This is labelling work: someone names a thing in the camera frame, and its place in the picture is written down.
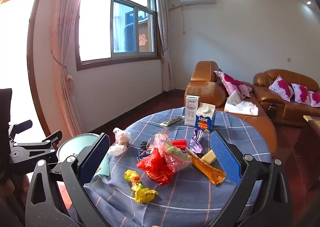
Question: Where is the teal enamel basin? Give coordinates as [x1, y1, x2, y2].
[57, 132, 110, 176]

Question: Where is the orange leather armchair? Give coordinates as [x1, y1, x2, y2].
[185, 61, 278, 157]

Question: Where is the beige tied curtain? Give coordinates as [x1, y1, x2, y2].
[51, 0, 94, 137]
[155, 0, 174, 92]

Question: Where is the wooden coffee table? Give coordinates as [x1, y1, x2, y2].
[294, 114, 320, 185]

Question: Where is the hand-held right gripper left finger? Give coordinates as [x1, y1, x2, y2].
[25, 132, 118, 227]

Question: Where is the blue plaid tablecloth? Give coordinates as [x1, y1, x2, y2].
[84, 108, 273, 227]

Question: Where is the red plastic bag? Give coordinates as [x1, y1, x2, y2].
[137, 147, 167, 175]

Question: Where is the purple foil wrapper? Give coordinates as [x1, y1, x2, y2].
[189, 128, 203, 153]

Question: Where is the white milk carton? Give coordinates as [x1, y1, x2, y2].
[184, 95, 200, 126]

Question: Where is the orange leather sofa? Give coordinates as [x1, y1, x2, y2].
[252, 69, 320, 127]

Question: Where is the white printed cloth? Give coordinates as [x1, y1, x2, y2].
[224, 90, 259, 116]

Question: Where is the blue drink carton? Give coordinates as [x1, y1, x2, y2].
[195, 103, 216, 132]

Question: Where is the blue white wrapper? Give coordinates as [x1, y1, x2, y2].
[136, 149, 150, 162]

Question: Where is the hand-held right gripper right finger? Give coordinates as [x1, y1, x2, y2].
[207, 130, 293, 227]

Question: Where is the white plastic bag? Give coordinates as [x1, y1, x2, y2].
[108, 127, 132, 156]

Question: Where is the sliding glass window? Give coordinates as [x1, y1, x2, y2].
[75, 0, 163, 71]

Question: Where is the pink floral white pillow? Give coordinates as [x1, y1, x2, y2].
[291, 83, 312, 105]
[269, 75, 294, 102]
[309, 90, 320, 107]
[214, 70, 252, 100]

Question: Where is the clear packet with dark contents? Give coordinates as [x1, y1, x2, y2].
[160, 115, 185, 127]

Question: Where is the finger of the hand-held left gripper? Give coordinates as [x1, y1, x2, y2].
[11, 130, 63, 175]
[9, 120, 33, 142]

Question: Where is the yellow sponge piece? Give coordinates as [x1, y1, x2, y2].
[201, 149, 217, 165]

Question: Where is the small red wrapper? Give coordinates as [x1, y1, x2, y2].
[171, 139, 188, 151]

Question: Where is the yellow crumpled wrapper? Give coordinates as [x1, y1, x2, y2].
[124, 169, 159, 203]

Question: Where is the clear plastic bag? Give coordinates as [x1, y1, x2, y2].
[147, 129, 193, 173]

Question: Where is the orange snack wrapper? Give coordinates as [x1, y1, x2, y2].
[186, 148, 227, 185]

